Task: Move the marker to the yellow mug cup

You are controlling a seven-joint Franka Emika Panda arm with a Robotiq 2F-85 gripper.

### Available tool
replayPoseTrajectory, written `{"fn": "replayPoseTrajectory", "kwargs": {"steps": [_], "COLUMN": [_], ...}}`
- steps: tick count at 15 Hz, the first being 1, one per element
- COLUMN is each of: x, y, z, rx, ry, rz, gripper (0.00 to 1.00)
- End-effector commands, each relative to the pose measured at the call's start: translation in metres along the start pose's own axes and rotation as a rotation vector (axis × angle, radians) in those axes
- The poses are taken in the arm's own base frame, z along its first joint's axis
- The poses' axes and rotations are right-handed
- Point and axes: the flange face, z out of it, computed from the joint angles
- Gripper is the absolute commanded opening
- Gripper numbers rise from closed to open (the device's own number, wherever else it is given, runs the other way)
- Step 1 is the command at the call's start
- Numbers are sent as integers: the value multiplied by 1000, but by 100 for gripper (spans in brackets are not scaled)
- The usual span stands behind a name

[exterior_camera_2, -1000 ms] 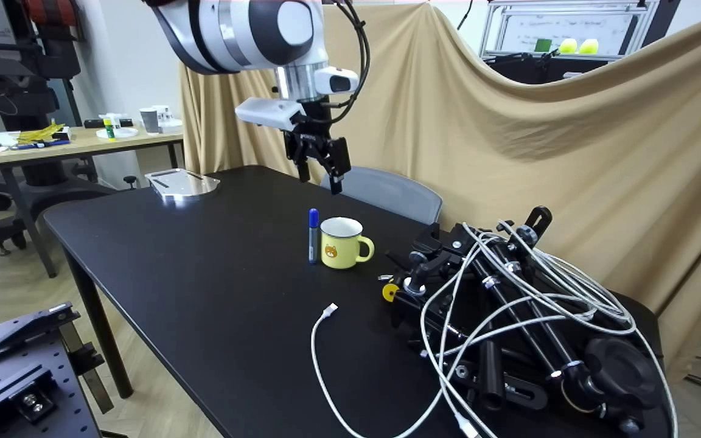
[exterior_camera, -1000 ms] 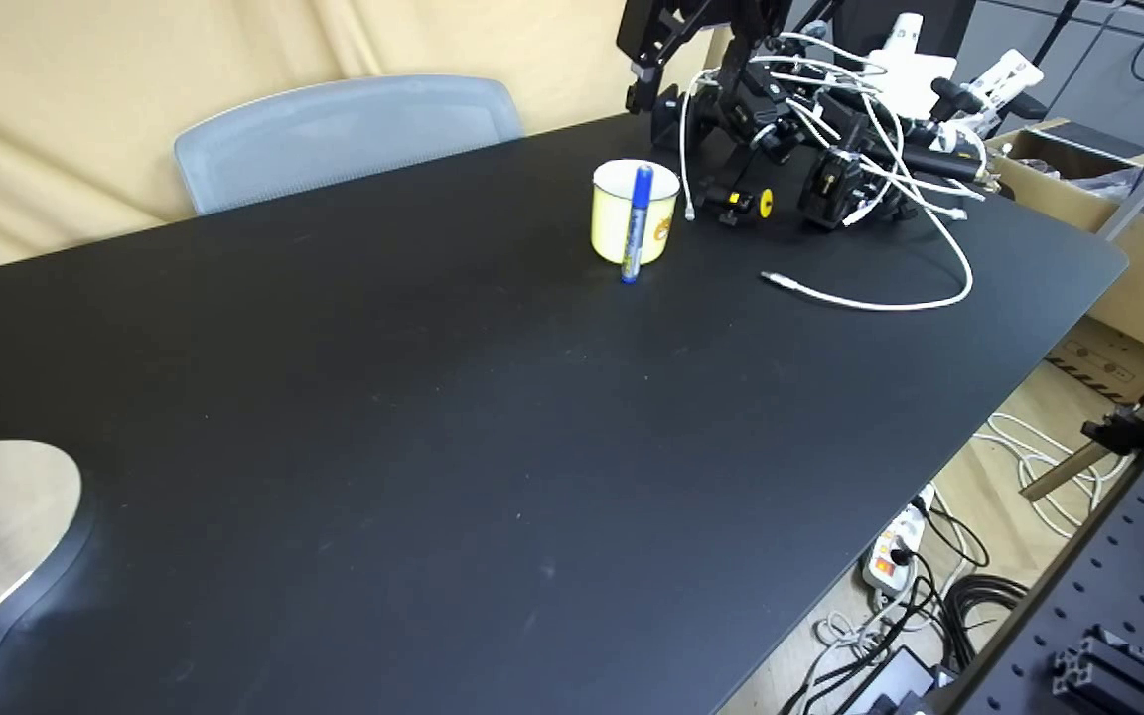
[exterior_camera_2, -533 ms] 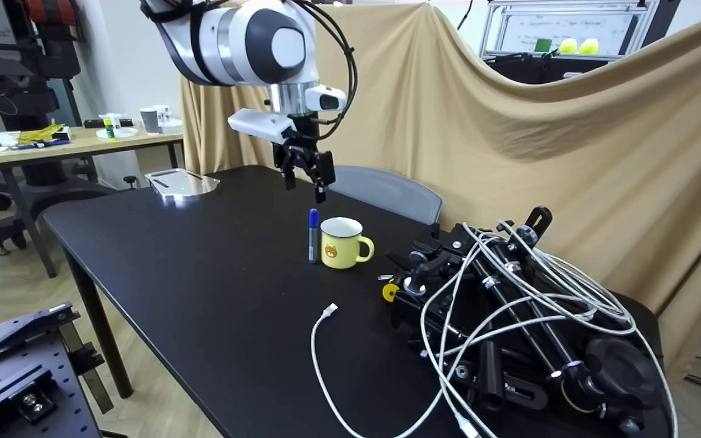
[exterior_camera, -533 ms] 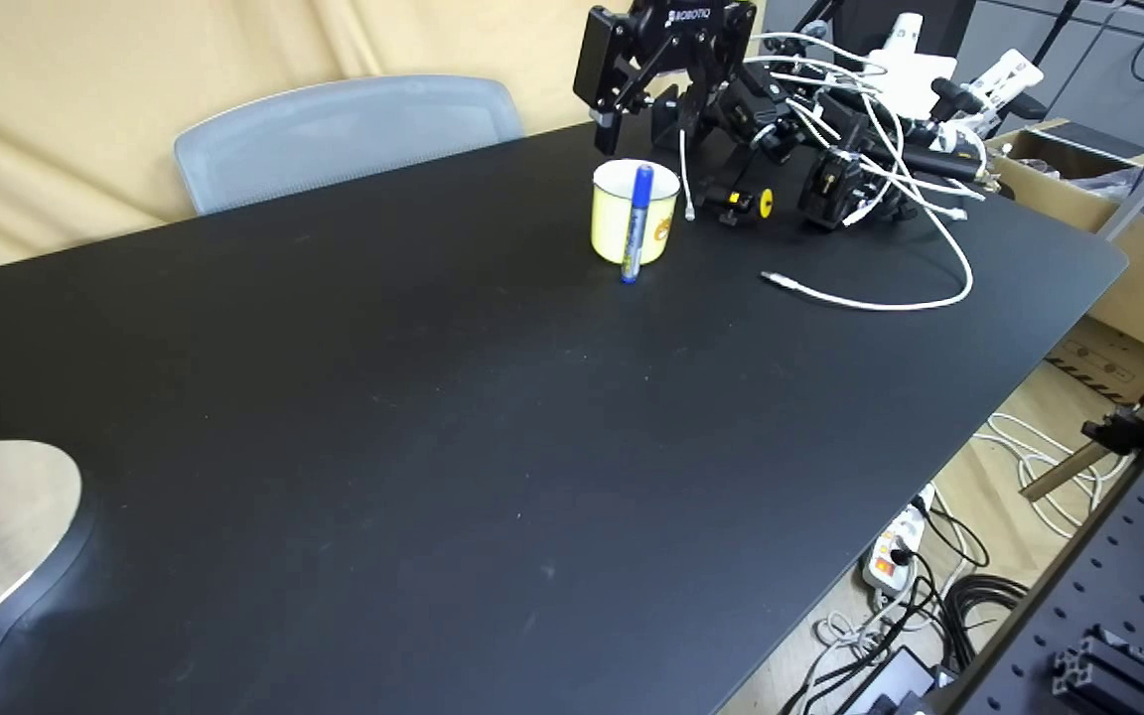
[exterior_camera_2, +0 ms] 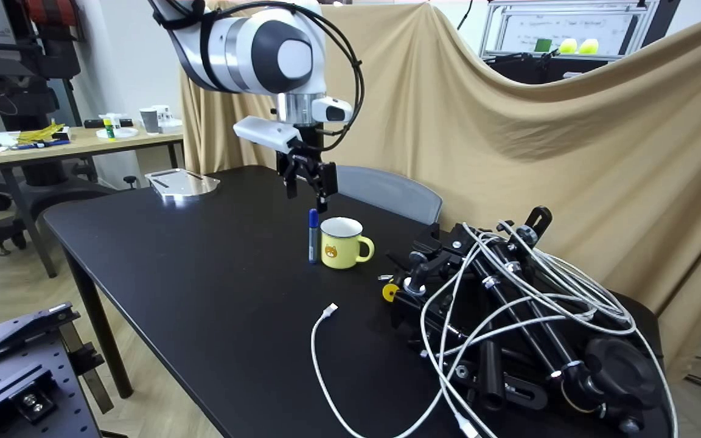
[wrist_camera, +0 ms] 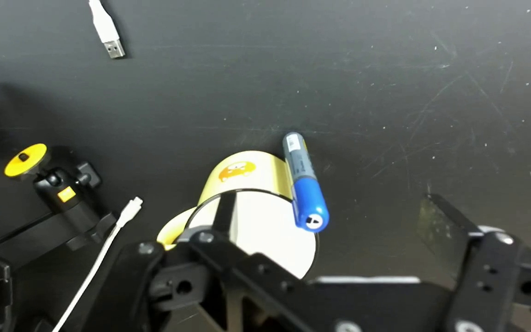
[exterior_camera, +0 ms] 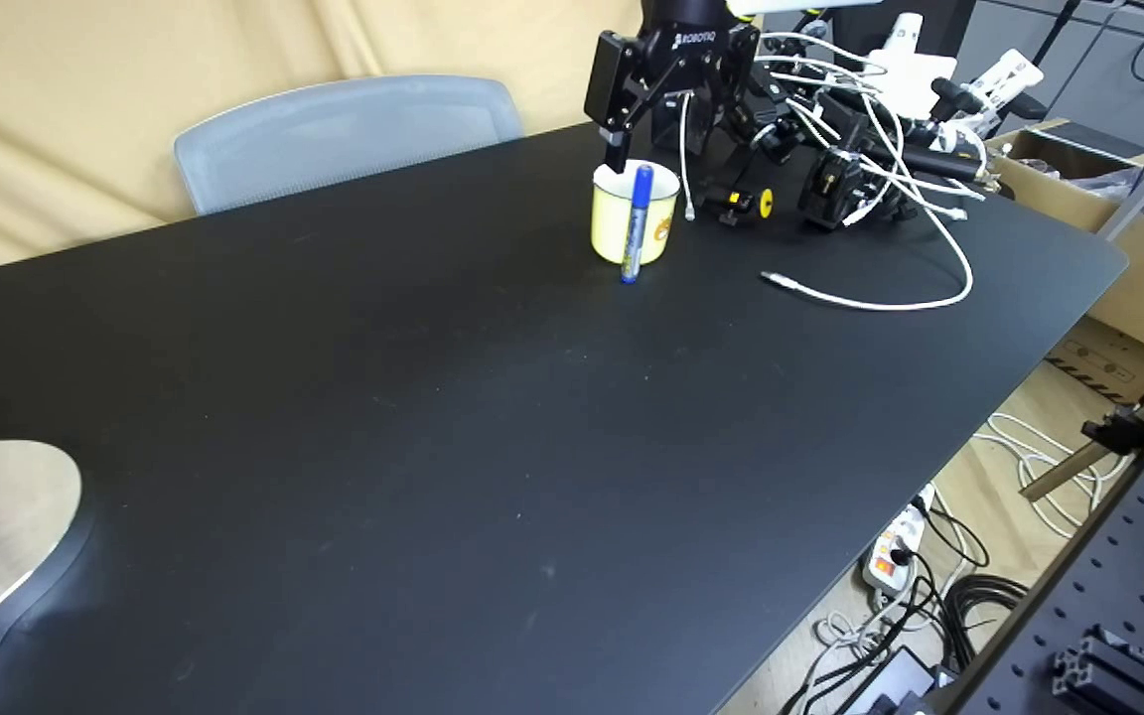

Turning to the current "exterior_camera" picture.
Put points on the black tripod clamp rig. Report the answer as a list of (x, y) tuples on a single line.
[(836, 186)]

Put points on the grey chair backrest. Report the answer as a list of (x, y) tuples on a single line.
[(334, 141)]

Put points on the blue whiteboard marker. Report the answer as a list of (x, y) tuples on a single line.
[(638, 223)]

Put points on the black perforated breadboard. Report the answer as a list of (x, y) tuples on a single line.
[(1128, 582)]

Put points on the black clamp with wooden stick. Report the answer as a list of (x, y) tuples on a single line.
[(1128, 426)]

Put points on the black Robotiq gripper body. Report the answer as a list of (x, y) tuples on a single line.
[(693, 46)]

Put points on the white power strip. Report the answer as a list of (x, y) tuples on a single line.
[(890, 559)]

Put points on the black bar on breadboard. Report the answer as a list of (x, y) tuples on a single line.
[(1115, 677)]

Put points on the yellow enamel mug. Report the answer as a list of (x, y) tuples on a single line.
[(605, 219)]

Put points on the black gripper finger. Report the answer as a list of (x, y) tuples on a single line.
[(614, 81), (744, 87)]

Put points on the white device box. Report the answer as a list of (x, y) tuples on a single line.
[(911, 64)]

